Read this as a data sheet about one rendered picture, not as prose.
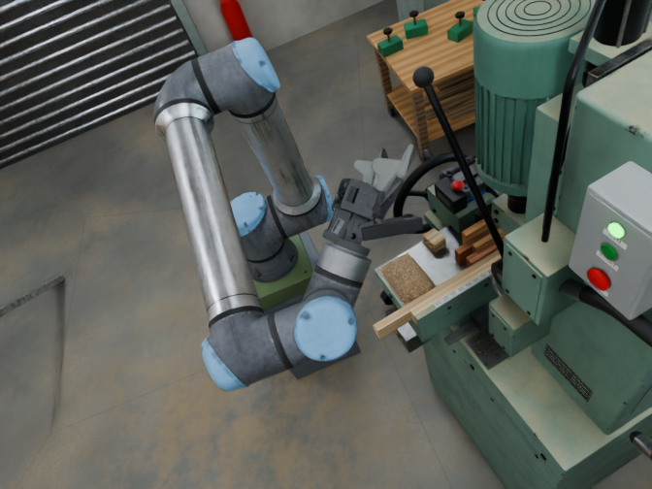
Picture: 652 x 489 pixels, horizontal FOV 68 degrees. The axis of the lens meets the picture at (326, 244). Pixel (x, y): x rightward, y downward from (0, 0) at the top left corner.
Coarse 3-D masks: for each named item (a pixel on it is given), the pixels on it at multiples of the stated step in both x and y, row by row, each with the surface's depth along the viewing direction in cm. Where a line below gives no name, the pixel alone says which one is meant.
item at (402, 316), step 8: (488, 256) 112; (496, 256) 112; (480, 264) 112; (464, 272) 111; (448, 280) 111; (456, 280) 111; (440, 288) 110; (424, 296) 110; (408, 304) 110; (416, 304) 110; (400, 312) 109; (408, 312) 109; (384, 320) 109; (392, 320) 109; (400, 320) 110; (408, 320) 112; (376, 328) 109; (384, 328) 109; (392, 328) 110; (384, 336) 111
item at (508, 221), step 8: (496, 200) 105; (504, 200) 104; (496, 208) 105; (504, 208) 103; (496, 216) 107; (504, 216) 104; (512, 216) 101; (520, 216) 101; (504, 224) 106; (512, 224) 102; (520, 224) 100
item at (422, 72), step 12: (420, 72) 78; (432, 72) 79; (420, 84) 79; (432, 96) 80; (444, 120) 81; (444, 132) 82; (456, 144) 82; (456, 156) 83; (468, 168) 83; (468, 180) 84; (480, 204) 85; (492, 228) 86; (492, 264) 89
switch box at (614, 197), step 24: (624, 168) 52; (600, 192) 51; (624, 192) 51; (648, 192) 50; (600, 216) 53; (624, 216) 49; (648, 216) 48; (576, 240) 59; (600, 240) 55; (624, 240) 51; (648, 240) 48; (576, 264) 62; (600, 264) 57; (624, 264) 53; (648, 264) 50; (624, 288) 55; (648, 288) 53; (624, 312) 58
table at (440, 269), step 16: (432, 224) 131; (448, 240) 122; (416, 256) 122; (432, 256) 121; (448, 256) 120; (432, 272) 118; (448, 272) 117; (384, 288) 123; (400, 304) 115; (480, 304) 115; (448, 320) 113; (432, 336) 114
